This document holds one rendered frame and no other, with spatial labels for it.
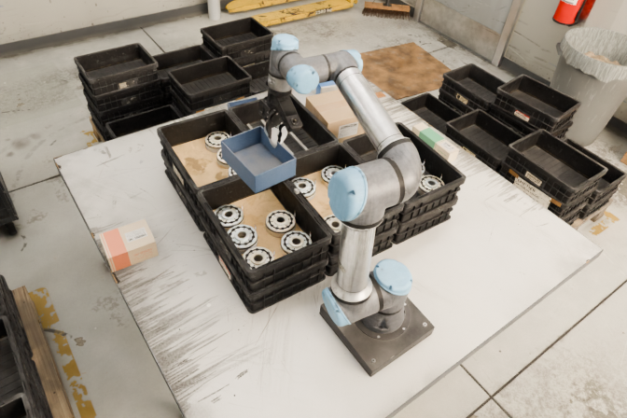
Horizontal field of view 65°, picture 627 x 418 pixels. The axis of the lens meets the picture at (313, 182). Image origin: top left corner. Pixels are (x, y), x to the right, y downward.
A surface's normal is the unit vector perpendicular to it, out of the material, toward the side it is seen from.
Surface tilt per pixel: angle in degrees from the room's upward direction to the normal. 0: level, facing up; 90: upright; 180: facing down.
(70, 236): 0
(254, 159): 0
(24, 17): 90
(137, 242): 0
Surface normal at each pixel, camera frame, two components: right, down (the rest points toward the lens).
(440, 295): 0.07, -0.73
